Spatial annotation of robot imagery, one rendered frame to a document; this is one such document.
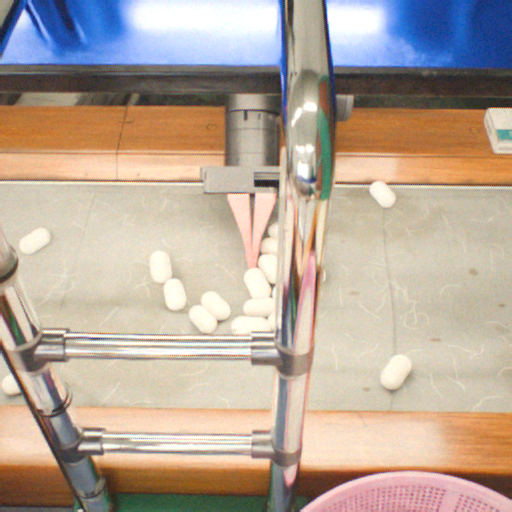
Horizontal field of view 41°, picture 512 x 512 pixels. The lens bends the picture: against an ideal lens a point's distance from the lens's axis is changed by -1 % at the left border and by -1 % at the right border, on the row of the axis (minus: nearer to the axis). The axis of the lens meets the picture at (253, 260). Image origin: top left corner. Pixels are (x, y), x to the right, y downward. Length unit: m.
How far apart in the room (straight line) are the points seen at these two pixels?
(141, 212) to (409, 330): 0.32
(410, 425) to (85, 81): 0.37
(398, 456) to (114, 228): 0.38
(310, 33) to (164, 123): 0.55
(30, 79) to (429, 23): 0.23
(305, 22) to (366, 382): 0.39
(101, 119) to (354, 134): 0.31
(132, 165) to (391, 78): 0.46
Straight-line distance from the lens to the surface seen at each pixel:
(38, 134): 0.86
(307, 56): 0.30
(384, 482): 0.57
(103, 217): 0.77
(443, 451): 0.59
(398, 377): 0.62
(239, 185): 0.66
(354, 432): 0.58
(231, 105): 0.69
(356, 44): 0.41
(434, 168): 0.82
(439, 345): 0.67
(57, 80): 0.42
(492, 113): 0.87
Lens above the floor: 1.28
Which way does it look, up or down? 49 degrees down
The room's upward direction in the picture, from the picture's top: straight up
